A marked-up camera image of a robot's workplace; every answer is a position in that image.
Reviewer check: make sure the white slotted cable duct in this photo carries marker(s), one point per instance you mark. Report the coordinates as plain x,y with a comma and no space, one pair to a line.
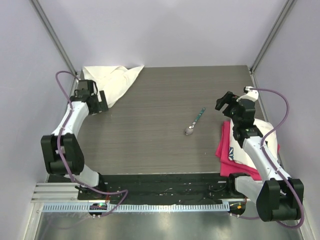
99,207

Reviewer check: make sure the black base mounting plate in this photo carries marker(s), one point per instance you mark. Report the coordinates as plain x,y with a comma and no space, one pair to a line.
165,189

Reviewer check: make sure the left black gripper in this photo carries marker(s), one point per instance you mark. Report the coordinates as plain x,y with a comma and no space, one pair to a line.
100,107

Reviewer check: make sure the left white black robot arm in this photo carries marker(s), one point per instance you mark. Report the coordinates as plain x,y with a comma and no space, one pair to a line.
61,150

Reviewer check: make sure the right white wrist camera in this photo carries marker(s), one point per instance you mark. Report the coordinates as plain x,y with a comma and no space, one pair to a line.
250,94

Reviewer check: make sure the white cloth napkin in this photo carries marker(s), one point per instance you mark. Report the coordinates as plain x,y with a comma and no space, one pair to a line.
115,81

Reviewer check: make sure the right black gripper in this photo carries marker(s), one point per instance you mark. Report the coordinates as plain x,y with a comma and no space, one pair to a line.
227,99

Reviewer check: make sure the aluminium frame post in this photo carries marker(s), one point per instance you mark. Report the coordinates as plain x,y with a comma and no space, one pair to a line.
52,34
284,13

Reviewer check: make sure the right aluminium frame post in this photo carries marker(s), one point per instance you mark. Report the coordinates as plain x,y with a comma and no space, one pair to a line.
284,13

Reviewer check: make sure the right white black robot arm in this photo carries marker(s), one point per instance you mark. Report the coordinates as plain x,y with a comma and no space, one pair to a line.
279,197

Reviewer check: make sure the green handled metal spoon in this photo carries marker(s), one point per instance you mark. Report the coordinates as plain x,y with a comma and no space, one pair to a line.
190,129

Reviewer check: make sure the left aluminium frame post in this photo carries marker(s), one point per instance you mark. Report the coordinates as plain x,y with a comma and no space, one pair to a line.
52,34

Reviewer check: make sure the pink folded cloth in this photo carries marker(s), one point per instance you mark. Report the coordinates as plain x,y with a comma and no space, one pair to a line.
228,167

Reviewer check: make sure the white folded cloth with logo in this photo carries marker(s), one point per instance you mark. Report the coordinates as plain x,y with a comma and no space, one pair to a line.
239,156

